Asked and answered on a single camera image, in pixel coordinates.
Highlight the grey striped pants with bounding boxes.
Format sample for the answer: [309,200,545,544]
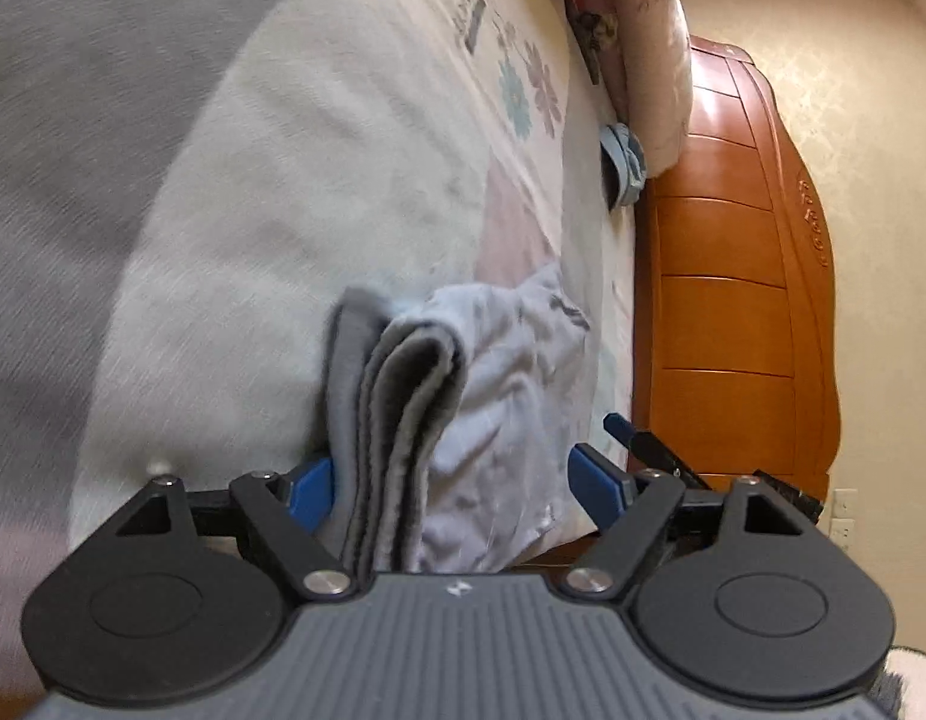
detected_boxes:
[318,263,590,577]

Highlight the wooden headboard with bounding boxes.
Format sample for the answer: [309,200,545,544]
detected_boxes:
[632,37,840,499]

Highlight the blue baseball cap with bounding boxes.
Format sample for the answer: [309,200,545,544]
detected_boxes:
[600,122,647,211]

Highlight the pink folded quilt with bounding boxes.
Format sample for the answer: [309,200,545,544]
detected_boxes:
[575,0,694,177]

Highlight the black phone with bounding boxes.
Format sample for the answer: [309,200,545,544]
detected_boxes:
[564,0,602,85]

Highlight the white wall socket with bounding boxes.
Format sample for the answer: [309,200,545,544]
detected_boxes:
[829,488,858,553]

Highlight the brown scrunchie hair tie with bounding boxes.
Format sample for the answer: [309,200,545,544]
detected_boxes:
[581,8,623,51]

